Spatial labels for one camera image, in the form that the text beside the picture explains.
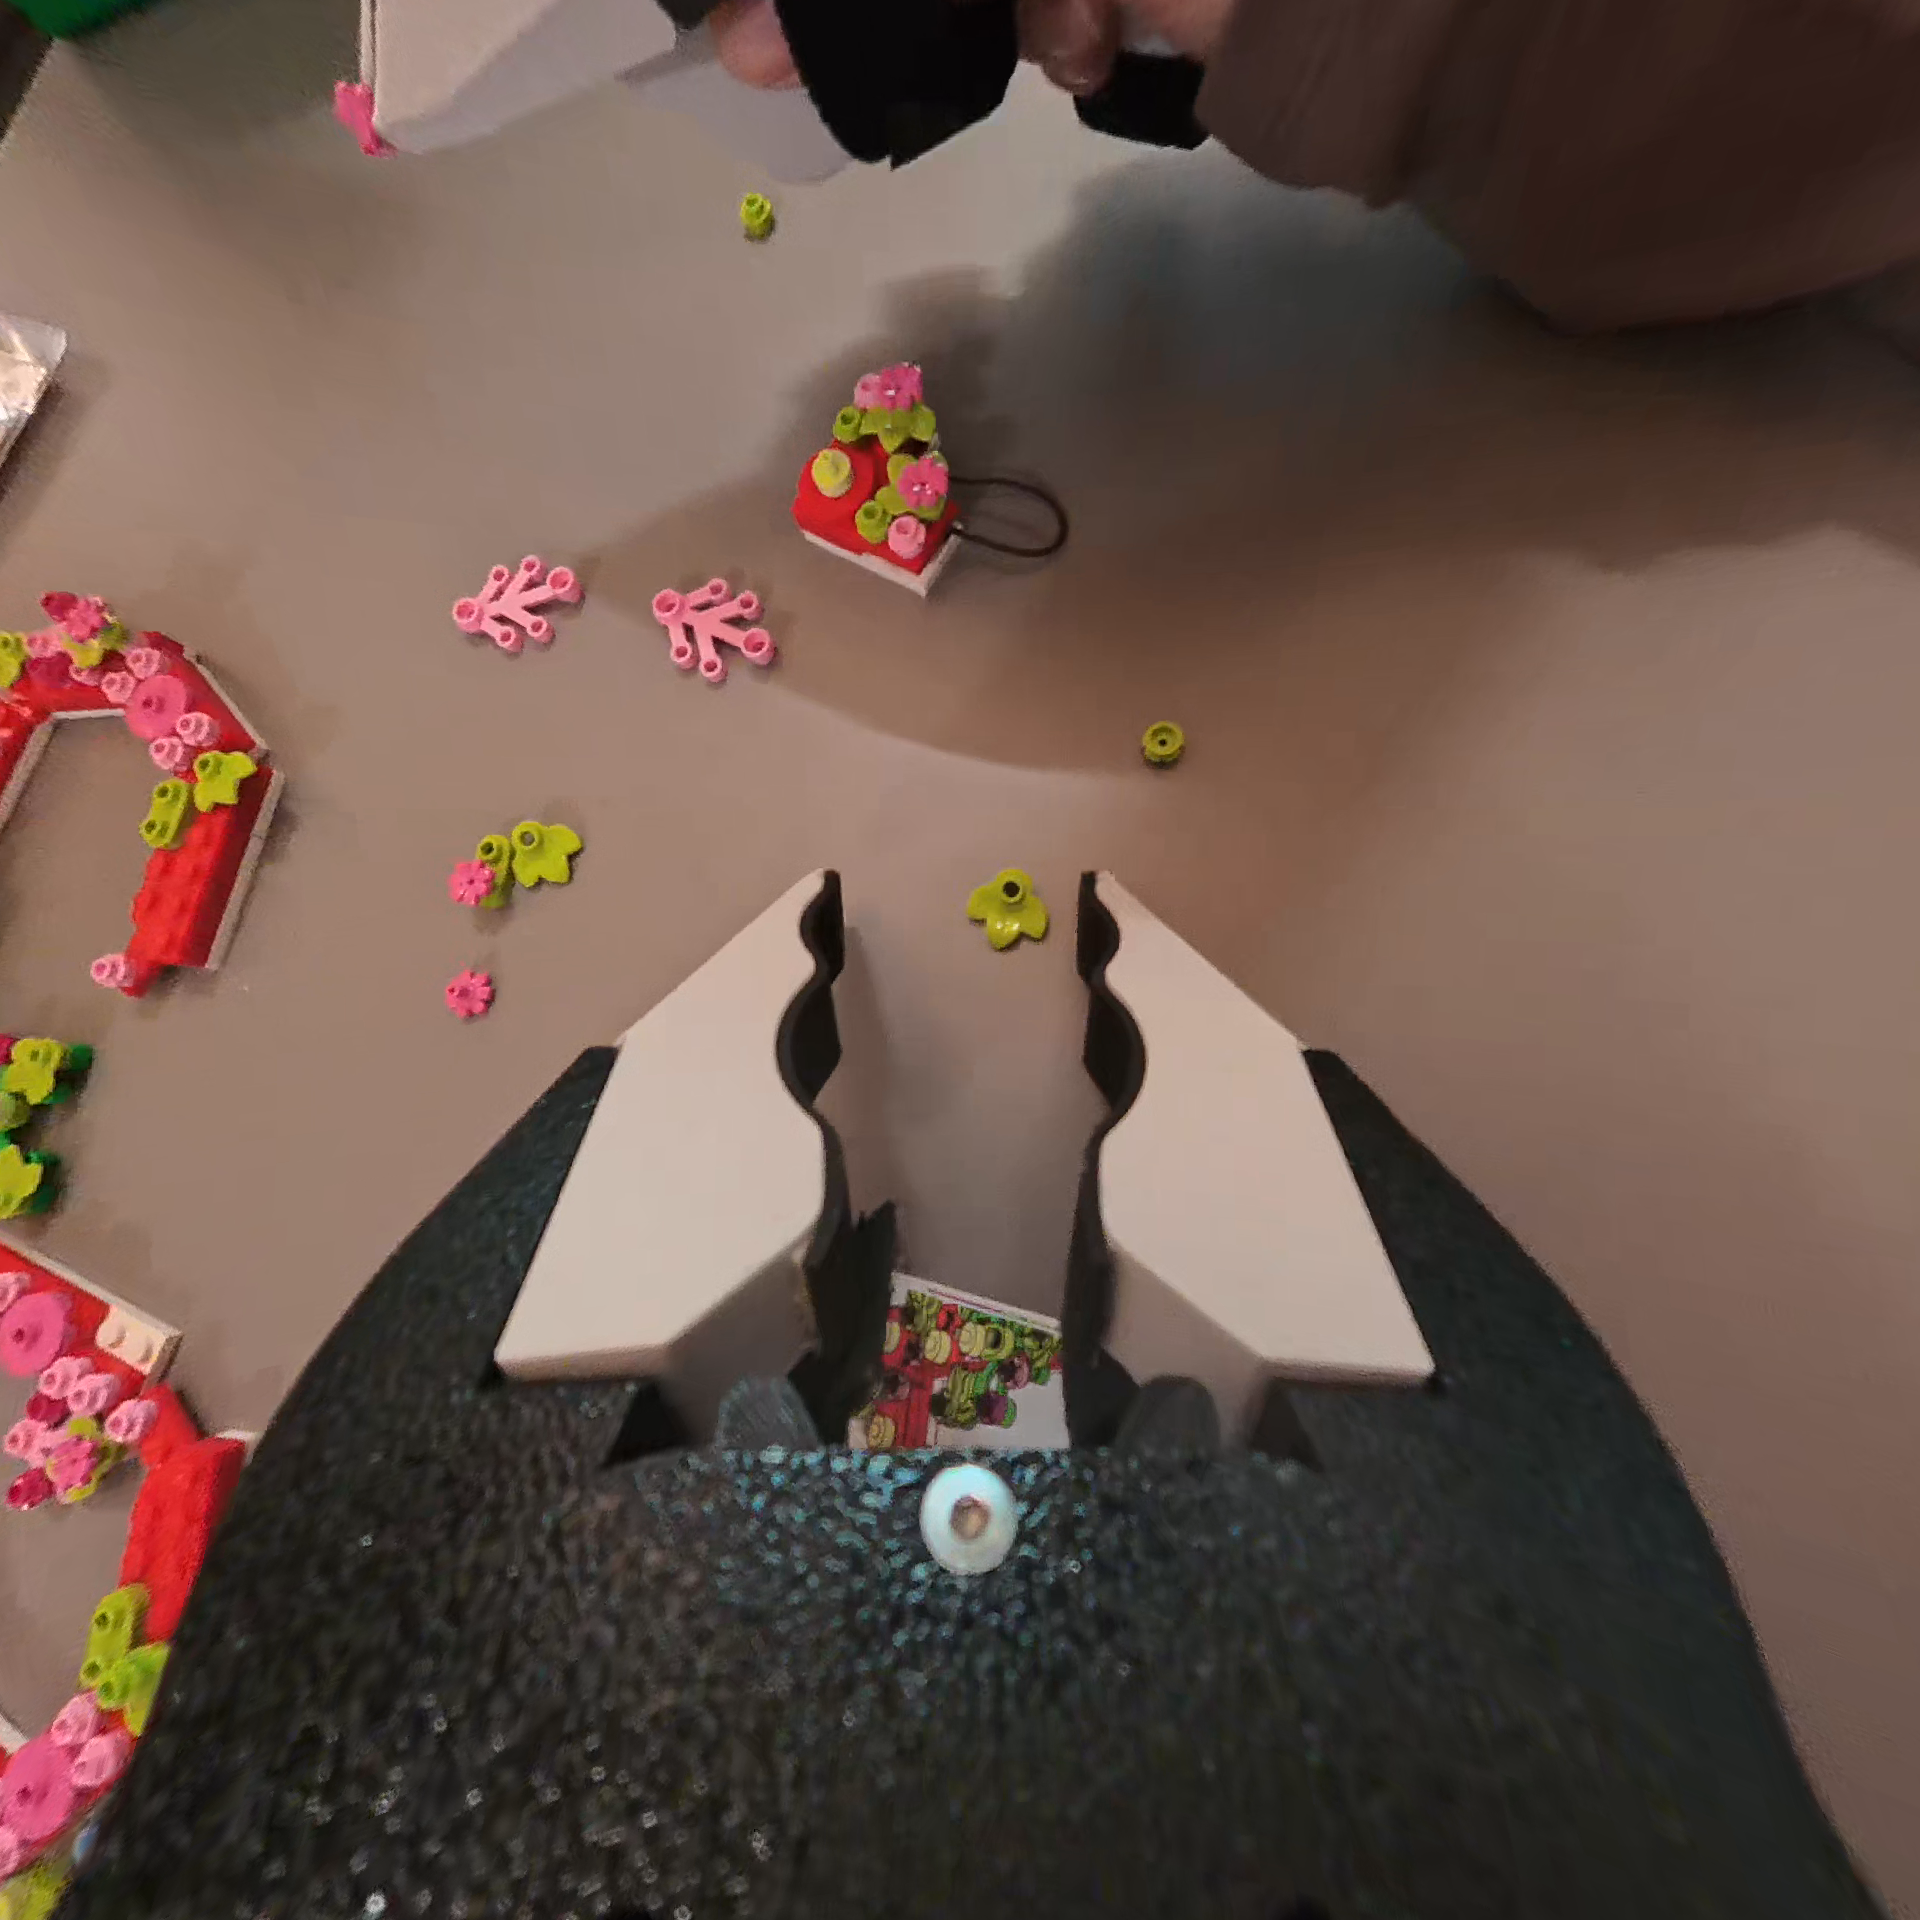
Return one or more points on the clear plastic bag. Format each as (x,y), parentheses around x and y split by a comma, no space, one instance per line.
(22,375)

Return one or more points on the person's right hand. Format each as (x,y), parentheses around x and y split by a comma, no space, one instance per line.
(1319,91)

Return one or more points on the lime green round lego stud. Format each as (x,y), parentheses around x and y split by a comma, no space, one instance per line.
(1163,744)
(758,216)

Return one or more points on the small red lego flower build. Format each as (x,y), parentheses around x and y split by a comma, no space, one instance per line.
(876,487)

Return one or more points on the lego instruction booklet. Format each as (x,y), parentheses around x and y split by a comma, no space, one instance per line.
(961,1365)

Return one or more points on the pink lego flower on stud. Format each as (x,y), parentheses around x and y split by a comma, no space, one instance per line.
(474,881)

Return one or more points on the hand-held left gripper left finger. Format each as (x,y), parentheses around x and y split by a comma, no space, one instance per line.
(675,1200)

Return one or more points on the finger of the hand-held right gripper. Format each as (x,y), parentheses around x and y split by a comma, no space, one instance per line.
(494,61)

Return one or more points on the red lego wall with flowers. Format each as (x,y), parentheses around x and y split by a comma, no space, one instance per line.
(166,1514)

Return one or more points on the red lego arch with flowers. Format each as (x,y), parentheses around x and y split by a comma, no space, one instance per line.
(196,885)

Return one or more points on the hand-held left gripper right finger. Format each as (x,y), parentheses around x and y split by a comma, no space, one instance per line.
(1245,1200)

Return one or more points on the lime and green leaf cluster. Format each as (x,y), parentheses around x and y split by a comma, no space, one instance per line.
(31,1072)

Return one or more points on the small pink lego flower piece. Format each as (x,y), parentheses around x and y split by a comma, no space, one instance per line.
(358,117)

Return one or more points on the pink lego branch piece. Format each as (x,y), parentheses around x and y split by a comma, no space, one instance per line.
(713,628)
(518,599)

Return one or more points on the lime green lego leaf piece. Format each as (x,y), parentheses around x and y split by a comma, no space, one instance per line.
(1007,909)
(544,854)

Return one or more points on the person's right forearm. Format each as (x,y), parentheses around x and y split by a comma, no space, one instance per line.
(1694,151)

